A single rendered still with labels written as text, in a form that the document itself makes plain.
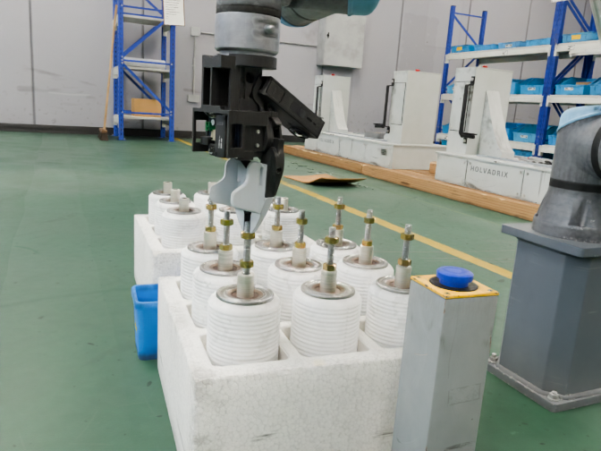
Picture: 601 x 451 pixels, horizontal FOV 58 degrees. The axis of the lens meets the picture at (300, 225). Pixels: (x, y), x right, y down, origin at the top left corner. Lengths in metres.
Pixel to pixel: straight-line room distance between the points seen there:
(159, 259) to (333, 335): 0.55
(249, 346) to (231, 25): 0.38
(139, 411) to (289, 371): 0.34
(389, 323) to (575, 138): 0.48
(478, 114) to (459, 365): 3.07
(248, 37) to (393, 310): 0.41
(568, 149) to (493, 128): 2.53
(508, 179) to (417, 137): 1.20
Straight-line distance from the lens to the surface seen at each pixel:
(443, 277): 0.62
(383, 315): 0.79
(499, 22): 9.62
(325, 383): 0.73
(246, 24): 0.64
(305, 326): 0.74
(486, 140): 3.62
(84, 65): 7.06
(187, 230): 1.21
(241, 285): 0.71
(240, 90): 0.65
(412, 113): 4.21
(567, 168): 1.07
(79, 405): 1.00
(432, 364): 0.63
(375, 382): 0.76
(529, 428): 1.04
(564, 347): 1.09
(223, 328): 0.70
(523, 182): 3.16
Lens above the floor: 0.50
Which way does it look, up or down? 12 degrees down
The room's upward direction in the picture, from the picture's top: 4 degrees clockwise
